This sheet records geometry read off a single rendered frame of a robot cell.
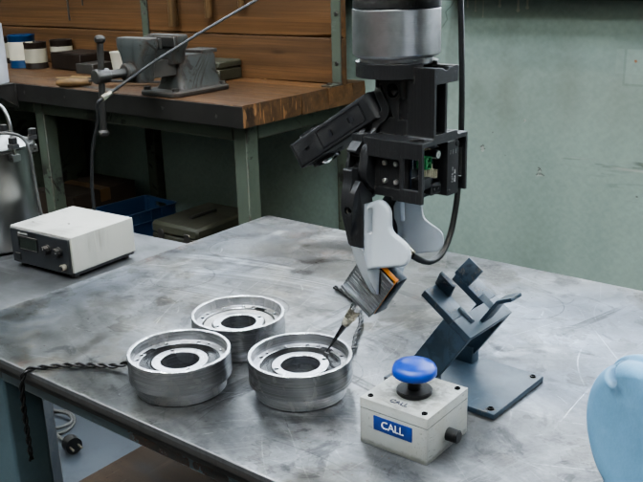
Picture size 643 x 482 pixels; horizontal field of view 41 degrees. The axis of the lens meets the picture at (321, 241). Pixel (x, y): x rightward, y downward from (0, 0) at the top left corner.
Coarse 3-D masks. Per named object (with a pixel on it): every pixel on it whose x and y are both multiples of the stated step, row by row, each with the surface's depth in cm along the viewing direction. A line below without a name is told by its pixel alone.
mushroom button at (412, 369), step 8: (400, 360) 76; (408, 360) 76; (416, 360) 76; (424, 360) 76; (392, 368) 76; (400, 368) 75; (408, 368) 75; (416, 368) 75; (424, 368) 75; (432, 368) 75; (400, 376) 75; (408, 376) 74; (416, 376) 74; (424, 376) 74; (432, 376) 75; (408, 384) 76; (416, 384) 76
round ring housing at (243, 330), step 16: (208, 304) 100; (224, 304) 101; (240, 304) 102; (256, 304) 101; (272, 304) 100; (192, 320) 95; (224, 320) 98; (240, 320) 99; (256, 320) 97; (224, 336) 92; (240, 336) 92; (256, 336) 92; (272, 336) 94; (240, 352) 92
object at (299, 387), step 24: (288, 336) 90; (312, 336) 90; (288, 360) 88; (312, 360) 88; (264, 384) 83; (288, 384) 81; (312, 384) 81; (336, 384) 83; (288, 408) 83; (312, 408) 83
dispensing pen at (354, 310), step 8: (384, 272) 80; (392, 272) 80; (400, 272) 81; (400, 280) 80; (392, 288) 80; (392, 296) 82; (352, 304) 83; (384, 304) 82; (352, 312) 84; (360, 312) 84; (376, 312) 82; (344, 320) 85; (352, 320) 85; (344, 328) 86; (336, 336) 87
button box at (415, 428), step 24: (384, 384) 78; (432, 384) 78; (456, 384) 78; (360, 408) 77; (384, 408) 75; (408, 408) 74; (432, 408) 74; (456, 408) 76; (384, 432) 75; (408, 432) 74; (432, 432) 73; (456, 432) 75; (408, 456) 74; (432, 456) 74
